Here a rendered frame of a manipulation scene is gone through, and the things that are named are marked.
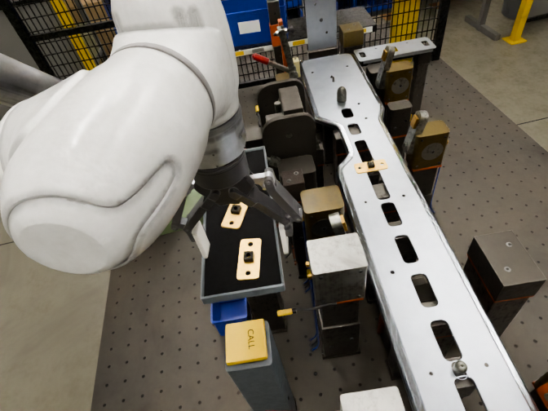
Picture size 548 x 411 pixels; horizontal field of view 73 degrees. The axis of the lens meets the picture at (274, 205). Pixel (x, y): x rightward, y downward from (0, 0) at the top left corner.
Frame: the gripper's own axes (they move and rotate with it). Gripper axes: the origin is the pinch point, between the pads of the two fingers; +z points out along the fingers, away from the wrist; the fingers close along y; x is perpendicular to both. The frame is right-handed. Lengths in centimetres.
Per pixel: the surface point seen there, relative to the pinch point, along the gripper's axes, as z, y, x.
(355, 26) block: 14, 32, 114
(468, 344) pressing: 20.0, 37.1, -9.6
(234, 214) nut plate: 3.8, -3.7, 10.3
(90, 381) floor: 120, -98, 17
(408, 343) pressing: 20.0, 26.9, -9.2
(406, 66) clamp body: 15, 45, 81
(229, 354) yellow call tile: 4.1, -1.7, -16.4
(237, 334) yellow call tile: 4.1, -0.8, -13.5
